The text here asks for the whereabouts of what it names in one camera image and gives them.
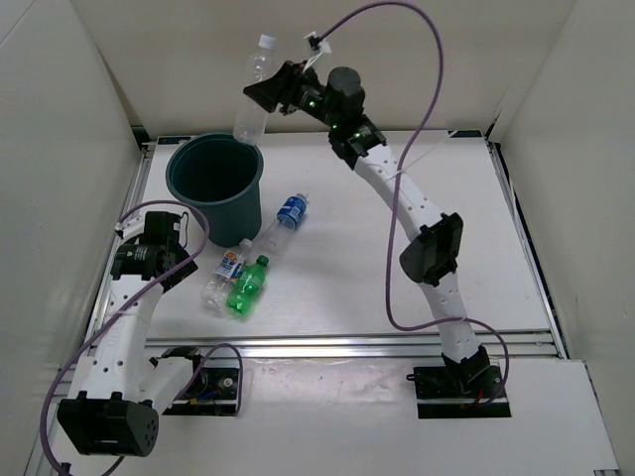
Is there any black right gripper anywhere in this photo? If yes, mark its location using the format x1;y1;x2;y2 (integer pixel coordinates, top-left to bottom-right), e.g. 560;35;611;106
243;61;340;131

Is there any clear unlabelled plastic bottle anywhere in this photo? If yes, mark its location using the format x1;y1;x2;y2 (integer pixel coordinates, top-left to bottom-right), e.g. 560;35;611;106
231;33;277;146

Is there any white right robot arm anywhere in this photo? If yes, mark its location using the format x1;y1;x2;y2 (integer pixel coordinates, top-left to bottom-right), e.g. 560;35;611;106
243;61;491;397

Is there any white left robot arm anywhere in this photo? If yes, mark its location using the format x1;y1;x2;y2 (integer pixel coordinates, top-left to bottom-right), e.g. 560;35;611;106
58;211;208;457

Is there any dark green plastic bin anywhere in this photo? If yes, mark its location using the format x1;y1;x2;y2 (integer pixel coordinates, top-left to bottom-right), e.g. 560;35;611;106
166;133;264;248

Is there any clear bottle orange blue label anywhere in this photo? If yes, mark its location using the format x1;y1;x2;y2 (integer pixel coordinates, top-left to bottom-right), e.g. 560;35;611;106
199;238;253;316

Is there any green plastic soda bottle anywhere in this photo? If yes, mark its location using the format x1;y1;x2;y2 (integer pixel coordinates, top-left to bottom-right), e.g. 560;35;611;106
225;255;270;316

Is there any aluminium table frame rail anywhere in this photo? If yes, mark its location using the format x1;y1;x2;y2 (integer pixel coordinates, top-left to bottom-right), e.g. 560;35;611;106
24;128;621;476

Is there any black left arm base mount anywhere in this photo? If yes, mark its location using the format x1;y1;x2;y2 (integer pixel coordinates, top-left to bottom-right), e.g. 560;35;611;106
161;343;244;417

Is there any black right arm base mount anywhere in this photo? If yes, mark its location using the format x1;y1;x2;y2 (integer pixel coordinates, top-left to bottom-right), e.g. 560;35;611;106
406;363;512;419

